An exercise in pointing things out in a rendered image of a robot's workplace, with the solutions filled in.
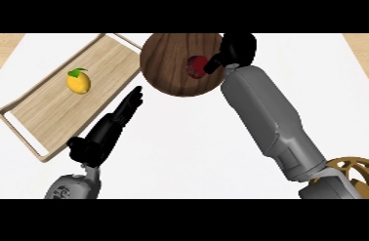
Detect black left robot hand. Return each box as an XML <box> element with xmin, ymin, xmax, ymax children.
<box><xmin>65</xmin><ymin>85</ymin><xmax>144</xmax><ymax>169</ymax></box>

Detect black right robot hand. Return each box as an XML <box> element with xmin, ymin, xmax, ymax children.
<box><xmin>202</xmin><ymin>32</ymin><xmax>258</xmax><ymax>75</ymax></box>

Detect dark red cupcake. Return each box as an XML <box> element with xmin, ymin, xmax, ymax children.
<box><xmin>184</xmin><ymin>55</ymin><xmax>211</xmax><ymax>79</ymax></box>

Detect round dark wooden placemat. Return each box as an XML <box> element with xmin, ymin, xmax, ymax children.
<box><xmin>138</xmin><ymin>32</ymin><xmax>227</xmax><ymax>98</ymax></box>

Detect pale wooden tray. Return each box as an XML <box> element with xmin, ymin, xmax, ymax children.
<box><xmin>0</xmin><ymin>33</ymin><xmax>144</xmax><ymax>164</ymax></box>

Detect yellow lemon with green leaf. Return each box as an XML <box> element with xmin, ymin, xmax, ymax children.
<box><xmin>65</xmin><ymin>67</ymin><xmax>93</xmax><ymax>96</ymax></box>

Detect golden wire bowl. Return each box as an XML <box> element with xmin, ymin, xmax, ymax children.
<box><xmin>310</xmin><ymin>156</ymin><xmax>369</xmax><ymax>198</ymax></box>

